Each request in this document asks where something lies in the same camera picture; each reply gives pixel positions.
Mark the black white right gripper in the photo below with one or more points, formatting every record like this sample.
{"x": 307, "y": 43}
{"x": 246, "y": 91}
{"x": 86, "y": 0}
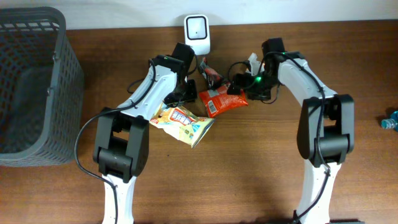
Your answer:
{"x": 236, "y": 83}

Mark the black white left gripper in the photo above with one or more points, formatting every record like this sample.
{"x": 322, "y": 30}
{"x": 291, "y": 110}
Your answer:
{"x": 189, "y": 90}

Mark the black snack packet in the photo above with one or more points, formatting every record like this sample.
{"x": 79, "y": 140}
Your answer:
{"x": 213, "y": 79}

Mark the orange red snack bag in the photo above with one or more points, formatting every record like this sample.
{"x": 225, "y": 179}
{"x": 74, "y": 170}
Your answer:
{"x": 218, "y": 101}

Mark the beige chips bag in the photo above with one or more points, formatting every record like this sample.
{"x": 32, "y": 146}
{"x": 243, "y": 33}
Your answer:
{"x": 182, "y": 124}

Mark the blue mouthwash bottle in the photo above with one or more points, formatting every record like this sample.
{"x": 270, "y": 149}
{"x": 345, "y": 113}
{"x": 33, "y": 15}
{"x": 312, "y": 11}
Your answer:
{"x": 390, "y": 123}

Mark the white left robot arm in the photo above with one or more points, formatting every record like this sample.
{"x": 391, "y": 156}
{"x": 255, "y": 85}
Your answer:
{"x": 122, "y": 135}

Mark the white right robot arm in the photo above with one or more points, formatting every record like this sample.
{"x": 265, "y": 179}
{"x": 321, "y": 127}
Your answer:
{"x": 325, "y": 134}

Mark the white barcode scanner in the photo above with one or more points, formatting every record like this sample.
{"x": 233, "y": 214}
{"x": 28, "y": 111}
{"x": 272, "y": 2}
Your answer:
{"x": 197, "y": 33}

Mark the dark grey plastic basket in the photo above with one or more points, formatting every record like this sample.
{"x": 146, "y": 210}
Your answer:
{"x": 42, "y": 87}

